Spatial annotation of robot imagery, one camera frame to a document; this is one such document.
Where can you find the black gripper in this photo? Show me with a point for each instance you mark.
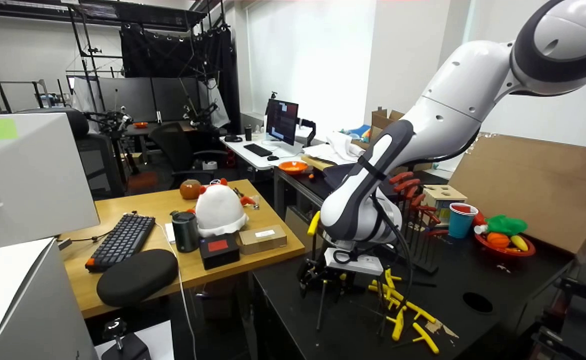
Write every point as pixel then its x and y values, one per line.
pixel 336 277

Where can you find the black padded office chair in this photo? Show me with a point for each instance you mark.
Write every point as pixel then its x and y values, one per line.
pixel 92 156

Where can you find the dark computer screen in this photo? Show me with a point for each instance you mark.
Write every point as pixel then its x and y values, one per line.
pixel 282 120

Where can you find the black box red label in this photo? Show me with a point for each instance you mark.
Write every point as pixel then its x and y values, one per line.
pixel 218 251

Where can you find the wooden desk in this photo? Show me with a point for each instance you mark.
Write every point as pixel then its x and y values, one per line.
pixel 165 203

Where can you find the black upright hex key rack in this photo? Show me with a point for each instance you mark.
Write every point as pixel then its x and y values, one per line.
pixel 425 262

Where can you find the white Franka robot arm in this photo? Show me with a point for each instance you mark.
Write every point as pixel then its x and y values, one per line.
pixel 459 100

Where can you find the green toy vegetable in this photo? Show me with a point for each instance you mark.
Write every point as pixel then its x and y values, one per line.
pixel 505 225

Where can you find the black wedge hex key stand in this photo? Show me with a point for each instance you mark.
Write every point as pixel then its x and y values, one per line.
pixel 304 287

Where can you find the black cylindrical cup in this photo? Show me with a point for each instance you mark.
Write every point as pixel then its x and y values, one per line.
pixel 184 233

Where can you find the black mesh office chair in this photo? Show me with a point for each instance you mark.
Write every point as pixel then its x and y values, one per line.
pixel 184 150

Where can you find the orange toy fruit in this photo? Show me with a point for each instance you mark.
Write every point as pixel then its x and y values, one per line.
pixel 499 241

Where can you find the brown cardboard board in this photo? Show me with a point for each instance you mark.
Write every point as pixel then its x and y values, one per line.
pixel 539 193

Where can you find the black backdrop curtain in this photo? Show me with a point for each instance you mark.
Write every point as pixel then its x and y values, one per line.
pixel 165 51

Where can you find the white dome-shaped cover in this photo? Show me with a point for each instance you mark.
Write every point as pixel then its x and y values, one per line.
pixel 221 210

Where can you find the orange-brown ball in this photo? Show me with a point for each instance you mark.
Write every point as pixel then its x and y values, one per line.
pixel 190 188

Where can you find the grey partition panel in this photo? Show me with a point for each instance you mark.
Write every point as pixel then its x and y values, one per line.
pixel 132 96

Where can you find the blue cup with red lid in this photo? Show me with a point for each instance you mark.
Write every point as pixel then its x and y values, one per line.
pixel 461 223

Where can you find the small black keyboard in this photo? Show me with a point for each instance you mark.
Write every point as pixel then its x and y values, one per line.
pixel 259 150

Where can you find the orange toy bowl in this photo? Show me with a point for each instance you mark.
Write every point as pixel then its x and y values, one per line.
pixel 515 255

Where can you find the black computer mouse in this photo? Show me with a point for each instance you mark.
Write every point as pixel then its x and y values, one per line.
pixel 273 159

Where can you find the yellow toy fruit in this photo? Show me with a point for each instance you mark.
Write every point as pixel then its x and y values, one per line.
pixel 518 243

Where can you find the white papers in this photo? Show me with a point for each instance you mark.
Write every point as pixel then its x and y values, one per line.
pixel 334 150

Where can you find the small red toy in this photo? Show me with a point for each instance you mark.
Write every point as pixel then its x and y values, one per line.
pixel 479 219

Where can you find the black mug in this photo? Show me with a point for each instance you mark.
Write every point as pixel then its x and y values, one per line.
pixel 247 134

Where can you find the black metal side table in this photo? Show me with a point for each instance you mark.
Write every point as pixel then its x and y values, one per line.
pixel 298 184

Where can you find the tan flat box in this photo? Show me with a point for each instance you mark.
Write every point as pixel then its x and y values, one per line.
pixel 262 236

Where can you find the white desk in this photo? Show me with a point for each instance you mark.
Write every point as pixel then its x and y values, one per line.
pixel 239 148

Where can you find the blue item on papers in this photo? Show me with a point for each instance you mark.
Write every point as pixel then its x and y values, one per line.
pixel 359 131

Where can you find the open cardboard box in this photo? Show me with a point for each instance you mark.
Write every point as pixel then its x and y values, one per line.
pixel 382 120

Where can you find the wooden box with holes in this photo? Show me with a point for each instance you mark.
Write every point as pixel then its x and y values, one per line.
pixel 443 195

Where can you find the black curved desk stand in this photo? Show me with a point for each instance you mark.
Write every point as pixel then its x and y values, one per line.
pixel 308 131

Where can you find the black ladder rack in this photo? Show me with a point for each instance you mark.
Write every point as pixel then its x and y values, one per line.
pixel 88 52

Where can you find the white computer monitor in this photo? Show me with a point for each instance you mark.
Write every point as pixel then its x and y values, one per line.
pixel 32 180

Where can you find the tan cardboard scrap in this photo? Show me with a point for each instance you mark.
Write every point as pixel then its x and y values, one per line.
pixel 435 326
pixel 451 331

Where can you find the dark blue bin lid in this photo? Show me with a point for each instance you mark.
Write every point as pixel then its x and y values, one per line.
pixel 336 179

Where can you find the black keyboard orange edge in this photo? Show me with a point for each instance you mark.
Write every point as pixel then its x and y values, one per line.
pixel 123 241

